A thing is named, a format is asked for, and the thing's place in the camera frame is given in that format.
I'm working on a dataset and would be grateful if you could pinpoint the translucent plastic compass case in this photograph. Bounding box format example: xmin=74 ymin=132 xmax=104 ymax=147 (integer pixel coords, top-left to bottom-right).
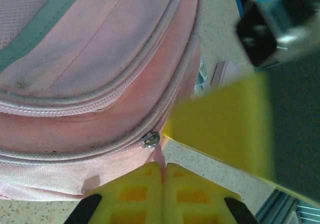
xmin=193 ymin=55 xmax=213 ymax=99

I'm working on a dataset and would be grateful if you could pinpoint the aluminium front rail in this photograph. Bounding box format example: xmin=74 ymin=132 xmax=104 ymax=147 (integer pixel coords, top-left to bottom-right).
xmin=254 ymin=187 xmax=320 ymax=224

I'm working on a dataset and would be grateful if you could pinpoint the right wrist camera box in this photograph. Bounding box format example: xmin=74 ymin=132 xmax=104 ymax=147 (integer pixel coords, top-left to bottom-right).
xmin=234 ymin=0 xmax=320 ymax=69

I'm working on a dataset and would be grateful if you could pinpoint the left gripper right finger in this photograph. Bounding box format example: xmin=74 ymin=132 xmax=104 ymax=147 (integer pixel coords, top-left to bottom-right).
xmin=163 ymin=162 xmax=260 ymax=224

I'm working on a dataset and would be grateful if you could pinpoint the pink student backpack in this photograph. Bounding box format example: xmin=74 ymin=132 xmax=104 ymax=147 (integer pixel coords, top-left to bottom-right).
xmin=0 ymin=0 xmax=203 ymax=202

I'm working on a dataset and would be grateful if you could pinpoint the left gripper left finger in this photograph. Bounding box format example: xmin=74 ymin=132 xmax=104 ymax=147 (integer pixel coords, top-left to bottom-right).
xmin=63 ymin=161 xmax=165 ymax=224

